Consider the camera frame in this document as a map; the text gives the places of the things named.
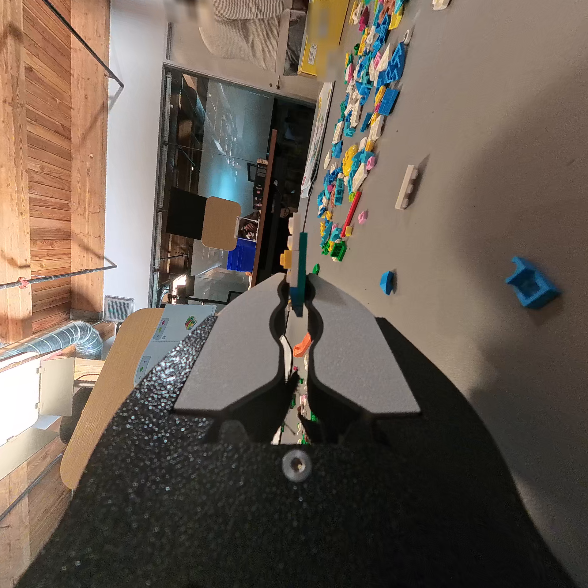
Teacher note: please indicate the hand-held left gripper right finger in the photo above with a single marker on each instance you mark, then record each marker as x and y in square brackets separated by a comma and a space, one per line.
[358, 363]

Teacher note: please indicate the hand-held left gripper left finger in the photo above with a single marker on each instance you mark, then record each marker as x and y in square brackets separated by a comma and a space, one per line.
[229, 358]

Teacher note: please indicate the teal white yellow brick assembly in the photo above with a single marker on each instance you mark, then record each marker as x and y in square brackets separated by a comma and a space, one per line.
[302, 268]

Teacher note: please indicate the grey desk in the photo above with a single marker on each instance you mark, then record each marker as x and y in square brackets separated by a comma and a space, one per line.
[482, 183]

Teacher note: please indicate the printed instruction sheet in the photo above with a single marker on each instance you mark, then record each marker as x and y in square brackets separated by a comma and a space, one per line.
[183, 330]

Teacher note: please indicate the orange brick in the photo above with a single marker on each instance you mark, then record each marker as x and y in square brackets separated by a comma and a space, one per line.
[302, 347]

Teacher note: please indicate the cluster of small mixed bricks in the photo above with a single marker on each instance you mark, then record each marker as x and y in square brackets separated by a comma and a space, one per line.
[303, 404]

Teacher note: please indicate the small blue rounded brick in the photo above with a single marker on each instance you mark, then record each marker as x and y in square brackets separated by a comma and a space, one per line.
[387, 282]

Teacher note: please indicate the blue plastic crates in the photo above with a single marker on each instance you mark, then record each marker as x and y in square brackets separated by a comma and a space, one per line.
[240, 257]

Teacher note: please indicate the metal vent grille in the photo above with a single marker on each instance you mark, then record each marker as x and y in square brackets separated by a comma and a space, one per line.
[119, 308]

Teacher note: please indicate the light wooden table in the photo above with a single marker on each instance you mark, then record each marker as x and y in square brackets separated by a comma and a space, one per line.
[101, 395]

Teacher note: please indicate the tan rounded board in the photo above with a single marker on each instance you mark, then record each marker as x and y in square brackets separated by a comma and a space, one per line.
[221, 223]

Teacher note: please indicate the small pink brick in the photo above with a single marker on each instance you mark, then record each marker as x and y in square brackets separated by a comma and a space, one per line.
[363, 217]

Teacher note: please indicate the long red bar brick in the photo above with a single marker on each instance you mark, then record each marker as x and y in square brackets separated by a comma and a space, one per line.
[351, 213]

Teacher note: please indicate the black panel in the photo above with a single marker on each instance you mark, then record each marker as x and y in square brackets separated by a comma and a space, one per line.
[184, 213]

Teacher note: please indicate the long white brick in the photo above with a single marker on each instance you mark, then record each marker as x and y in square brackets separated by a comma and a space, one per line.
[407, 187]

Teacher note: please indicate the black metal rod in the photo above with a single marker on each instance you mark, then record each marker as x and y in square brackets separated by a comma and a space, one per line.
[87, 46]
[59, 276]

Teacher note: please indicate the blue arch brick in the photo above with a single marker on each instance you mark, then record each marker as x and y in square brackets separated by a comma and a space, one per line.
[533, 285]

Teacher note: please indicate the white cabinet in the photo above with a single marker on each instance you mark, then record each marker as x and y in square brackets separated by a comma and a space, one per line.
[27, 399]

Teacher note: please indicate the glass partition window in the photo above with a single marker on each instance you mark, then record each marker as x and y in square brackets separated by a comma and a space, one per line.
[220, 151]

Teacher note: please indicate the white instruction booklet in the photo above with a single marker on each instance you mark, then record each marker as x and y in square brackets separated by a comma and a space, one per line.
[319, 138]

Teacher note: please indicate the pile of colourful toy bricks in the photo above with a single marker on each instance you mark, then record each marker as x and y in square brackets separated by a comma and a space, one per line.
[363, 92]

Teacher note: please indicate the yellow cardboard box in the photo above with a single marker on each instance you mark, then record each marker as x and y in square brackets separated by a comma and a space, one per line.
[310, 57]

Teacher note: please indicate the white sloped brick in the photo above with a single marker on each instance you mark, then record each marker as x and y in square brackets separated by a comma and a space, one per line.
[442, 3]

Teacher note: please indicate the silver ventilation duct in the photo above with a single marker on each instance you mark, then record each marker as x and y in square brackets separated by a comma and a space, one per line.
[50, 337]

